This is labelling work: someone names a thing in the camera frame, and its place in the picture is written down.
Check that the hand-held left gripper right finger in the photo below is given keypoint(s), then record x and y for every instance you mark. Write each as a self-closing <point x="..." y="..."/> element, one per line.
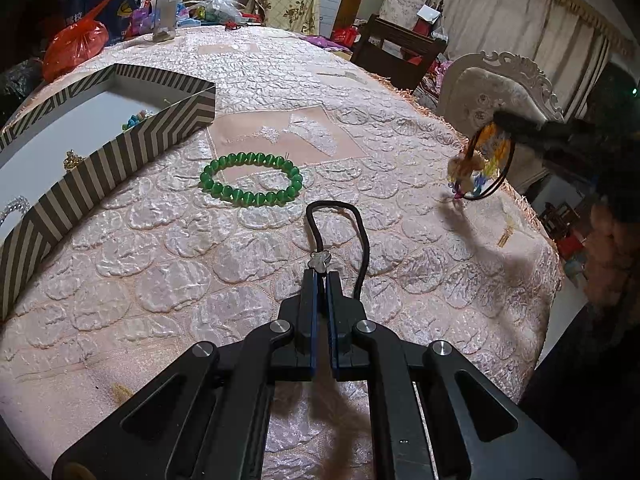
<point x="341" y="325"/>

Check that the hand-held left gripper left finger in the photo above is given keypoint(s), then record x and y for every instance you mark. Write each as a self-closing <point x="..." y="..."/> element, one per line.
<point x="305" y="320"/>

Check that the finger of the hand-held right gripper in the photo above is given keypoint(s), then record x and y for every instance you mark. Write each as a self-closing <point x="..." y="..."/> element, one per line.
<point x="540" y="132"/>

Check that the striped cardboard box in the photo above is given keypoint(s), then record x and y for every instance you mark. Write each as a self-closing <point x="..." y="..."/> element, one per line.
<point x="150" y="145"/>

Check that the gold ornament with green beads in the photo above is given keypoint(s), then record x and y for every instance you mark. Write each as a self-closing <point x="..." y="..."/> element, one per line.
<point x="74" y="161"/>

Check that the white ornate chair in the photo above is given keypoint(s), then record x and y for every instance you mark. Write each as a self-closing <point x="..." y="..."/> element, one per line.
<point x="475" y="100"/>

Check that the white curtain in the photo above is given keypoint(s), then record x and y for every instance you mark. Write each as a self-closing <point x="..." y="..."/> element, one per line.
<point x="525" y="15"/>

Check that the dark wooden chair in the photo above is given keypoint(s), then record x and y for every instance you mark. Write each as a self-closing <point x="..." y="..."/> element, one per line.
<point x="395" y="50"/>

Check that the white patterned fabric bundle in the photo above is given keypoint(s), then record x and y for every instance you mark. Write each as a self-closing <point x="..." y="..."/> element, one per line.
<point x="402" y="2"/>

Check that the small red bag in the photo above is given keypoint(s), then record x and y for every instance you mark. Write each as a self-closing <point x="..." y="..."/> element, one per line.
<point x="346" y="35"/>

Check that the pile of colourful plastic bags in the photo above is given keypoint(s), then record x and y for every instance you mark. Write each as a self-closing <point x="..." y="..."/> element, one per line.
<point x="210" y="10"/>

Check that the glass jar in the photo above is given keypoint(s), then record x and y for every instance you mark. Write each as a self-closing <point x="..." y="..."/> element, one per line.
<point x="166" y="15"/>

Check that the red plastic bag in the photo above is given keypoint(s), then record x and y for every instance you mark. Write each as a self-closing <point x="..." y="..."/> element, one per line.
<point x="75" y="45"/>

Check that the blue printed bag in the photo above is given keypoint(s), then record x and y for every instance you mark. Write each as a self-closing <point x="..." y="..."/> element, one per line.
<point x="117" y="10"/>

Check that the black plastic bag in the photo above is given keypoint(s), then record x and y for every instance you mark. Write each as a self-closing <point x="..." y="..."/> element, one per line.
<point x="20" y="82"/>

